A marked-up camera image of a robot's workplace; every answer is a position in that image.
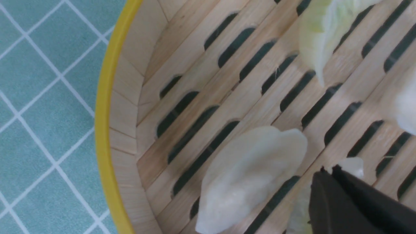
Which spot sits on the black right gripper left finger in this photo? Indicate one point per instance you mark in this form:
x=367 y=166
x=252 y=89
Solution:
x=331 y=210

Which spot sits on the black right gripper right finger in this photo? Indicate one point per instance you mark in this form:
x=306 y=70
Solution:
x=380 y=210

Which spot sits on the white dumpling front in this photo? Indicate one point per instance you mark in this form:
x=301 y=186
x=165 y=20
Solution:
x=245 y=172

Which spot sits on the white dumpling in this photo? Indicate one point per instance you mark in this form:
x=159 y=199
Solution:
x=245 y=172
x=404 y=102

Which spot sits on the pale green dumpling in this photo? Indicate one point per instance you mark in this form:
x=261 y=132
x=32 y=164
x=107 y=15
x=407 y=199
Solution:
x=322 y=25

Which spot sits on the bamboo steamer tray yellow rim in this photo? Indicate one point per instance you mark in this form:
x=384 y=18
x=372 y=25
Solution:
x=181 y=78

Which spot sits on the green checkered tablecloth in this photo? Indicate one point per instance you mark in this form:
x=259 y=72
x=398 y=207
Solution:
x=51 y=56

